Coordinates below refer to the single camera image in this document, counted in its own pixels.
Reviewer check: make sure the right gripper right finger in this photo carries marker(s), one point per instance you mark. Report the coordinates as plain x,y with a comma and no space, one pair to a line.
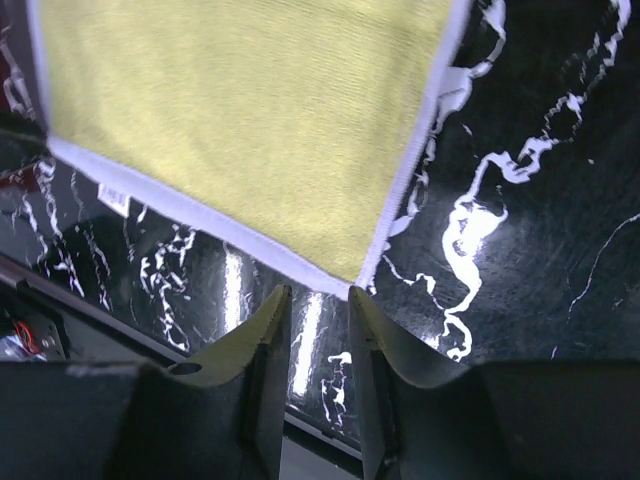
425,416

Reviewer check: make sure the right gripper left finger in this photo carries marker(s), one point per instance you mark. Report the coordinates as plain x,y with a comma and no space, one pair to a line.
80,401

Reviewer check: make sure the olive yellow towel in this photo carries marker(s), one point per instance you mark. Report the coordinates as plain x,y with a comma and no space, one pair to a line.
286,128

